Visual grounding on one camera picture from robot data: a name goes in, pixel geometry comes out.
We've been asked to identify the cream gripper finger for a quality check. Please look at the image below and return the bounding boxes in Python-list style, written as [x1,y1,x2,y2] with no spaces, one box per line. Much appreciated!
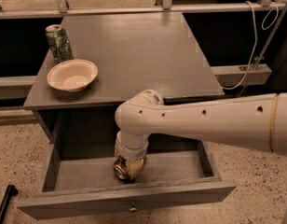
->
[128,159,144,180]

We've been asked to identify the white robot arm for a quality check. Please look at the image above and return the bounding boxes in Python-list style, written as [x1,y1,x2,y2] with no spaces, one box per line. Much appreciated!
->
[115,90,287,179]

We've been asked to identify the small metal drawer knob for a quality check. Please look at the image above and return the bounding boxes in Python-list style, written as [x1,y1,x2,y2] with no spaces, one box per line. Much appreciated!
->
[129,204,138,213]

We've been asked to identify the open grey top drawer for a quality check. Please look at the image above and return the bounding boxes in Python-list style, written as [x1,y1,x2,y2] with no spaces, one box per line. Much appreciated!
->
[16,131,238,220]

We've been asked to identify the green soda can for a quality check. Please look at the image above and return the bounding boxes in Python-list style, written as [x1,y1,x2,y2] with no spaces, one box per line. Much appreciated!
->
[46,24,73,63]

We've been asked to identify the white paper bowl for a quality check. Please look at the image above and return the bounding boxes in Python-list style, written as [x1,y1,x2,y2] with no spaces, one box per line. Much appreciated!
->
[47,59,98,92]

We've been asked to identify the grey wooden cabinet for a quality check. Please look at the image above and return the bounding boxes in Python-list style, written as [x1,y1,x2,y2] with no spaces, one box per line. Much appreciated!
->
[24,12,224,136]

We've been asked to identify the black bar on floor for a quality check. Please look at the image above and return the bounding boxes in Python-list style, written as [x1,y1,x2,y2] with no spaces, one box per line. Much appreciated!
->
[0,185,19,224]

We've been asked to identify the metal railing frame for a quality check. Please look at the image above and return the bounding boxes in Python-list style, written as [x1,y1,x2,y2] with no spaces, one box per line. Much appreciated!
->
[0,0,287,21]

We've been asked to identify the white cable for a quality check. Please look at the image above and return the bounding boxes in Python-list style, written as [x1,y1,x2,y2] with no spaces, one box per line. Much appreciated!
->
[220,0,280,91]

